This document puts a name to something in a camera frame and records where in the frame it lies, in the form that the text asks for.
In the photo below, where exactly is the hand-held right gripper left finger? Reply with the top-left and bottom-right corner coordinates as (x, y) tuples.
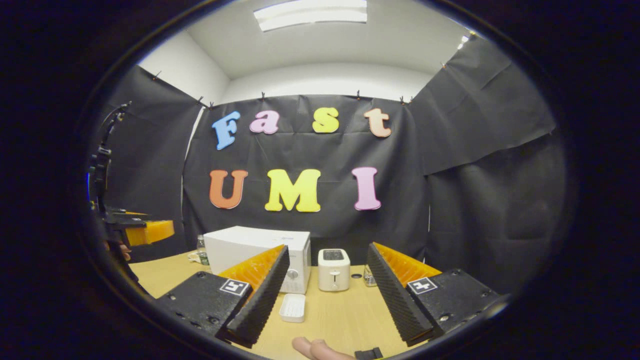
(155, 244), (291, 349)

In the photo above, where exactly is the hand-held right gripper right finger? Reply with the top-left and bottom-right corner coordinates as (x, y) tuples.
(366, 242), (501, 347)

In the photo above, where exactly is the white microwave oven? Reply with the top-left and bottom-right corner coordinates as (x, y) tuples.
(203, 226), (312, 295)

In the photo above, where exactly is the white plastic tray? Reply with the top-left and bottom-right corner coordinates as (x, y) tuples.
(279, 293), (306, 324)

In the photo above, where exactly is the clear plastic bottle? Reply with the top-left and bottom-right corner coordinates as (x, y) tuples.
(196, 235), (211, 267)

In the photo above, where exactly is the white toaster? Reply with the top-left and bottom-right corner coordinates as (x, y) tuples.
(317, 248), (351, 293)

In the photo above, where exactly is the long ceiling light panel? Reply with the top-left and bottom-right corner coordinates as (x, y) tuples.
(253, 0), (368, 32)

